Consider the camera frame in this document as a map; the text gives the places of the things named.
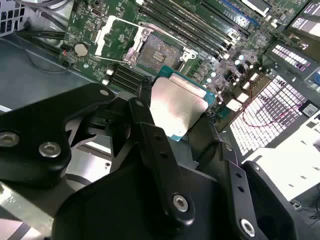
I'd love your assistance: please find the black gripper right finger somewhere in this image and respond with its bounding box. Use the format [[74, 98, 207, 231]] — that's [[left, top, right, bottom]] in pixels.
[[187, 113, 300, 240]]

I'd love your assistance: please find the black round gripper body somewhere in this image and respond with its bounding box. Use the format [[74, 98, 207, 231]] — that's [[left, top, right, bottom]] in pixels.
[[51, 159, 236, 240]]

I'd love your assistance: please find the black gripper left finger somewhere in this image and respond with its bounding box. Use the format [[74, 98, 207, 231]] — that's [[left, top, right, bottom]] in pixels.
[[0, 83, 196, 227]]

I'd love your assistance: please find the silver topped CPU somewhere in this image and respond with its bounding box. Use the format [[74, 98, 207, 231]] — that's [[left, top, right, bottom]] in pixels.
[[150, 65, 217, 144]]

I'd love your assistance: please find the metal socket cover frame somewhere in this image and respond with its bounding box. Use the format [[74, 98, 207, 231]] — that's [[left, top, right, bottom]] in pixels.
[[94, 14, 152, 63]]

